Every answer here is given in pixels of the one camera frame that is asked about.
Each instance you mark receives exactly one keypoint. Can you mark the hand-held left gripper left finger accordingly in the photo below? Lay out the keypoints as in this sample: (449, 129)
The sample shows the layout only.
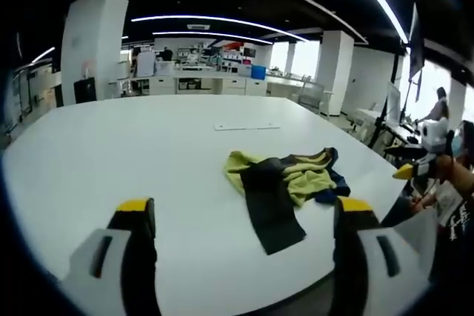
(111, 257)

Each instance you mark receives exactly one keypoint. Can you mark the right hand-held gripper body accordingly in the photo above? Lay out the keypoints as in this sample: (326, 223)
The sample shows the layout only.
(435, 132)

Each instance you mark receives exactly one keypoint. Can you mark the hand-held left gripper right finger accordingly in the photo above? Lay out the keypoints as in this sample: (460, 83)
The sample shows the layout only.
(364, 257)

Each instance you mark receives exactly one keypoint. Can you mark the yellow black navy garment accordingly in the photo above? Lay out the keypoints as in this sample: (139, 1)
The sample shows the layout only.
(266, 190)

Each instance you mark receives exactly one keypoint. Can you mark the person's right hand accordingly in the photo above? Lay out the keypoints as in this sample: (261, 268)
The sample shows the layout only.
(446, 168)

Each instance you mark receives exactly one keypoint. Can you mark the white side desk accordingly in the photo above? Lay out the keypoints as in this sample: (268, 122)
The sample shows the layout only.
(403, 131)

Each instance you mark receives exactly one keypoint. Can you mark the person's head with blue mask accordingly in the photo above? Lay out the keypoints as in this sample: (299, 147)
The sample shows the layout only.
(467, 138)

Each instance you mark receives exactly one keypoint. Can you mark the computer monitor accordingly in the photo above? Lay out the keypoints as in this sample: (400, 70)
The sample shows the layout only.
(393, 103)

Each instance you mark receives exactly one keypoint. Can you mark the black tripod stand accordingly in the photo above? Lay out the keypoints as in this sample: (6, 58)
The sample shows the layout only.
(379, 127)

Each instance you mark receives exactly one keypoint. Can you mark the person's black printed shirt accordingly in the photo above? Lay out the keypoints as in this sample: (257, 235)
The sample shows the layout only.
(457, 234)

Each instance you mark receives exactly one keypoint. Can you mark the black hanging panel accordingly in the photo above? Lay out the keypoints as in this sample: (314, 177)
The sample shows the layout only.
(416, 46)

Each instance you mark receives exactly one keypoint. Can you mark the white mesh chair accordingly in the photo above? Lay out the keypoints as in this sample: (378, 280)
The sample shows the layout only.
(314, 97)

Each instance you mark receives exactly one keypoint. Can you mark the black bin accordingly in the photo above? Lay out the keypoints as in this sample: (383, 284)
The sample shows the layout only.
(85, 90)

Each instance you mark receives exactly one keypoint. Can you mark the white flat table panel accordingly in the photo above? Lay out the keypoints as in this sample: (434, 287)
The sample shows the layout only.
(246, 126)

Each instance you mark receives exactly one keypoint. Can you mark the blue storage box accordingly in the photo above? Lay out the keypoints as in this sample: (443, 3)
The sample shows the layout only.
(258, 72)

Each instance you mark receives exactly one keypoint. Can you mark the white cabinet counter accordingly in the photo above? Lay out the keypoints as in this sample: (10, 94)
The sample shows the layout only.
(207, 84)

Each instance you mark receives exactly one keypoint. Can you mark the short ceiling light strip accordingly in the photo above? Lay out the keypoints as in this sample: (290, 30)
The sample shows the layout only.
(215, 35)

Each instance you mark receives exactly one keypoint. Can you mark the long ceiling light strip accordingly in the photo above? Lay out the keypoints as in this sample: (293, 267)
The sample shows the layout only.
(222, 20)

